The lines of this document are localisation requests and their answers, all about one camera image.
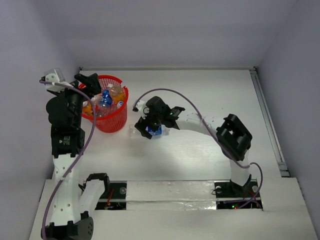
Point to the large clear plastic bottle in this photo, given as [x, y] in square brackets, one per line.
[115, 106]

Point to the clear unlabeled plastic bottle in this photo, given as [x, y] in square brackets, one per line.
[103, 111]

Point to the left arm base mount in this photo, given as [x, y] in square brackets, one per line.
[115, 199]

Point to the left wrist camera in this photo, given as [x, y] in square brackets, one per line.
[54, 75]

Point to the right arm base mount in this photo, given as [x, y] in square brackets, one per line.
[230, 196]

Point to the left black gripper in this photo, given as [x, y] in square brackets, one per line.
[81, 86]

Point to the blue label bottle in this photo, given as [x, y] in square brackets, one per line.
[161, 131]
[106, 100]

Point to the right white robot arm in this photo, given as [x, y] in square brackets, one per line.
[229, 132]

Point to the aluminium rail right edge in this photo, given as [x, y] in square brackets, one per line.
[277, 151]

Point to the small orange juice bottle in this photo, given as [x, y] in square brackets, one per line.
[117, 94]

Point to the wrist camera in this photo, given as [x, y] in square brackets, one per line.
[54, 75]
[141, 108]

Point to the crushed red label bottle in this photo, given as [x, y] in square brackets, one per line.
[96, 99]

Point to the tall orange juice bottle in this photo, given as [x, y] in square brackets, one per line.
[88, 108]

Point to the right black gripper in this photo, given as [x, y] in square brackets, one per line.
[141, 125]

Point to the red mesh plastic bin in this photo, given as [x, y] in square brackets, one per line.
[116, 120]

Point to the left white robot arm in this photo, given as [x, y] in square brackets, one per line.
[71, 206]

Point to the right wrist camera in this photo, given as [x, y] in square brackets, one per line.
[141, 108]

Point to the blue label bottle front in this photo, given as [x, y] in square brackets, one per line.
[106, 100]

